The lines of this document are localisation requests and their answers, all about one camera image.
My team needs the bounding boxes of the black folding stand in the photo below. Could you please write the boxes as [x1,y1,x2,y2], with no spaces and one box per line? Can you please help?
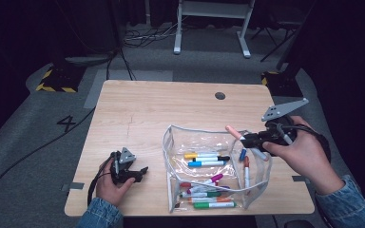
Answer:
[250,12,302,63]

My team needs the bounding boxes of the purple marker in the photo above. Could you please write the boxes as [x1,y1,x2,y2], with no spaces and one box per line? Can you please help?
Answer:
[186,184,231,195]

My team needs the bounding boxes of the clear plastic pouch white trim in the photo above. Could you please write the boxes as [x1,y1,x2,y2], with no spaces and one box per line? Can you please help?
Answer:
[162,123,273,213]

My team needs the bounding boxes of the pink marker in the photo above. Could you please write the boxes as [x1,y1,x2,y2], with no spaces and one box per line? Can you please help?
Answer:
[224,123,270,162]

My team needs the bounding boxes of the right hand-held gripper black cable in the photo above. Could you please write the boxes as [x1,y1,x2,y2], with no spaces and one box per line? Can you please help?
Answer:
[275,123,333,164]

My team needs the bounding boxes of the black marker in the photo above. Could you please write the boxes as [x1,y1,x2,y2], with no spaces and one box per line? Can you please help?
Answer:
[192,155,231,162]

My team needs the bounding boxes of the dark green marker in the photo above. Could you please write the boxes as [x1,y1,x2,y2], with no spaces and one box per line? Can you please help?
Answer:
[180,190,222,199]

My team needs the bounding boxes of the grey tape piece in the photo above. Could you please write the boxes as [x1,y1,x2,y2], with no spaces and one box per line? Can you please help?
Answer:
[61,181,86,192]
[292,175,312,184]

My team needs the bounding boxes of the person's left hand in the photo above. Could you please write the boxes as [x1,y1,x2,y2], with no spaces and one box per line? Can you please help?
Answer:
[95,160,137,207]

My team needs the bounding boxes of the bright green marker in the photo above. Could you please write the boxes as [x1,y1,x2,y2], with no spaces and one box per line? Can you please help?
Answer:
[193,200,238,210]

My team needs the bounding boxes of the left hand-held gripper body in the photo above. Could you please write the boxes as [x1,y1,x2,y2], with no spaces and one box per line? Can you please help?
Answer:
[108,146,139,186]

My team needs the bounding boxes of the magenta marker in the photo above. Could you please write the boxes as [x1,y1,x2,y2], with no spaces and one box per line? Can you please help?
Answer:
[202,173,224,186]

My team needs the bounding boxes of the bundle of floor cables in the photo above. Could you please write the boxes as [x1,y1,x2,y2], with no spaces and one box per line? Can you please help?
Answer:
[123,23,184,48]

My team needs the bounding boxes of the red marker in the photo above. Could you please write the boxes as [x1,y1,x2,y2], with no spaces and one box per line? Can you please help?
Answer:
[180,180,210,188]

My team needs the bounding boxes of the yellow marker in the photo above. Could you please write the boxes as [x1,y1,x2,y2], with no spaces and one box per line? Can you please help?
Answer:
[183,152,221,160]

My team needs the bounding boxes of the orange marker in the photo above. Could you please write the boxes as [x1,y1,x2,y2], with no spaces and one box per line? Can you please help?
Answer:
[188,196,233,204]

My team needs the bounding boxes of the hand-held gripper black cable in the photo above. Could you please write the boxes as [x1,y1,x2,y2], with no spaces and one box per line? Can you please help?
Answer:
[86,153,115,207]
[275,123,333,164]

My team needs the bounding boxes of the red-orange marker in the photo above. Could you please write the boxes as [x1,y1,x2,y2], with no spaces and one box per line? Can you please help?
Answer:
[242,155,251,189]

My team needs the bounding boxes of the left hand-held gripper black cable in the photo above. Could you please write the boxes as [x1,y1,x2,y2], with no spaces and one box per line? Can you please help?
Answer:
[86,153,115,207]

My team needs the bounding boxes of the light blue marker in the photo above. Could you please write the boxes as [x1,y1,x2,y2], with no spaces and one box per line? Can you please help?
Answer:
[187,160,227,168]

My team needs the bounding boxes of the white desk frame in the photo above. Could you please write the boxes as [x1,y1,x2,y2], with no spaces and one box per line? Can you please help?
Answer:
[173,0,257,60]

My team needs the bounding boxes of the black yellow striped stand base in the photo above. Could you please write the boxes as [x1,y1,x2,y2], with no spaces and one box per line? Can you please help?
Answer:
[35,61,86,94]
[260,69,304,98]

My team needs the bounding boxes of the long black floor cable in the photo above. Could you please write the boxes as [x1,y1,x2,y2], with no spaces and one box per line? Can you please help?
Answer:
[0,107,96,213]

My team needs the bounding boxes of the person's right hand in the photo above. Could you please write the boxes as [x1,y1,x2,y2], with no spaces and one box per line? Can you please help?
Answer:
[261,115,345,196]

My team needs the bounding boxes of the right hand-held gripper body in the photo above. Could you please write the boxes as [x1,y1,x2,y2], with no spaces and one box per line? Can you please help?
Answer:
[259,97,310,150]

